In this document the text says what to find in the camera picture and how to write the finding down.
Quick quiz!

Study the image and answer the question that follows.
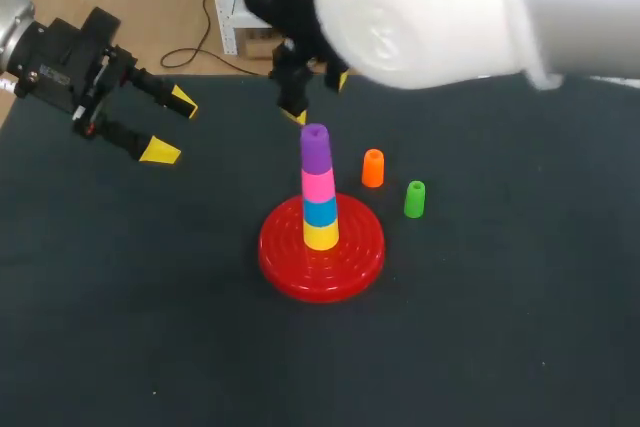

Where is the purple cylinder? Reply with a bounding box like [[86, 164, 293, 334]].
[[300, 122, 333, 176]]

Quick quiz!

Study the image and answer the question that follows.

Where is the blue cylinder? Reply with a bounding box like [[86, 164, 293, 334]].
[[302, 195, 339, 228]]

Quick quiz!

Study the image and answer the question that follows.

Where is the black floor cable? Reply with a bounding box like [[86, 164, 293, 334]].
[[159, 0, 271, 77]]

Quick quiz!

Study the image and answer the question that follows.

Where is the yellow cylinder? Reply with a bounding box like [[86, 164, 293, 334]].
[[302, 218, 340, 252]]

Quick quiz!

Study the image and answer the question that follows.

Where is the pink cylinder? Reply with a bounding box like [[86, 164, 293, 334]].
[[300, 167, 336, 204]]

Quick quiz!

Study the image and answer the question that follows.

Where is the white perforated metal rack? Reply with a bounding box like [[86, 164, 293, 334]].
[[204, 0, 281, 56]]

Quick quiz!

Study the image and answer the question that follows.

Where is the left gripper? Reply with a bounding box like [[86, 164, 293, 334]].
[[7, 6, 199, 167]]

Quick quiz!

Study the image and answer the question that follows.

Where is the orange cylinder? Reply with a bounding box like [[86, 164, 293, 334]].
[[361, 148, 386, 189]]

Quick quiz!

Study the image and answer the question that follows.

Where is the red round base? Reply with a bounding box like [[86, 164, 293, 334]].
[[257, 191, 387, 304]]

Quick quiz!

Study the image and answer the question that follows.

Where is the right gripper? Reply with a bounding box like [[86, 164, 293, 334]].
[[241, 0, 351, 127]]

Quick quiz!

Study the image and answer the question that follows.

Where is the green cylinder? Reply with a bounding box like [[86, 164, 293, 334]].
[[403, 180, 427, 220]]

